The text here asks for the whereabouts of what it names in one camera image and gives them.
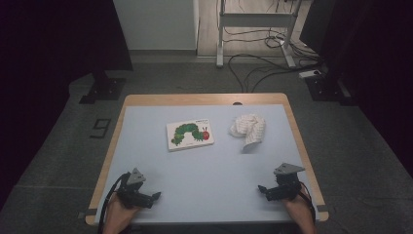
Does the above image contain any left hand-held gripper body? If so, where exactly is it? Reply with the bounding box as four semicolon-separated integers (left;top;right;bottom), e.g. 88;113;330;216
115;167;154;209

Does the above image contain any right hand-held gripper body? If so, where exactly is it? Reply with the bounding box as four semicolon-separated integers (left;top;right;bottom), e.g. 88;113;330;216
272;162;306;202

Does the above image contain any white knitted cloth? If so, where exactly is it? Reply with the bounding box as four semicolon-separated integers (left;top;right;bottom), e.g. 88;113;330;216
229;113;267;154

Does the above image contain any caterpillar picture book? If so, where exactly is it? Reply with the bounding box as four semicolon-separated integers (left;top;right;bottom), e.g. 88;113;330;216
166;118;215;153

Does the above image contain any person's left hand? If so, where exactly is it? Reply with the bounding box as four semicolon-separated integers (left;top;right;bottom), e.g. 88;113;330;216
102;194;142;234

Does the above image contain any person's right hand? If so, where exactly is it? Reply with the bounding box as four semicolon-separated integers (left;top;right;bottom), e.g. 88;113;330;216
282;194;318;234

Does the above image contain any black stand base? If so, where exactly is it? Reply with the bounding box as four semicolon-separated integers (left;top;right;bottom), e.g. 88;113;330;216
305;72;355;106
78;69;127;105

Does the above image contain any wooden table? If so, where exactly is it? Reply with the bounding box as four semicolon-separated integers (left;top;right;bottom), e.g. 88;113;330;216
85;93;329;226

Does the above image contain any white power strip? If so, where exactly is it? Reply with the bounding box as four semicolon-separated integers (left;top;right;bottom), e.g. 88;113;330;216
298;68;322;80

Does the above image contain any black curtain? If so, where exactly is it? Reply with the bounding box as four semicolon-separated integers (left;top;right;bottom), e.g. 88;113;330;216
0;0;133;209
319;0;413;178

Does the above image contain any black monitor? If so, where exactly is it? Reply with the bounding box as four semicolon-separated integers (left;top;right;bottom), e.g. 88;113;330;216
299;0;329;55

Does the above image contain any white cabinet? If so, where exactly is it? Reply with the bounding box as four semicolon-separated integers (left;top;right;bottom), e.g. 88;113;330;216
112;0;200;52

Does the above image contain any tangle of black floor cables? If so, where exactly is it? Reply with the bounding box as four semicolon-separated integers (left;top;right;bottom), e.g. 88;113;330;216
223;25;320;94

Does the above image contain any white desk frame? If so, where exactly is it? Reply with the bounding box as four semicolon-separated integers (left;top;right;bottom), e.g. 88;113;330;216
215;0;303;68

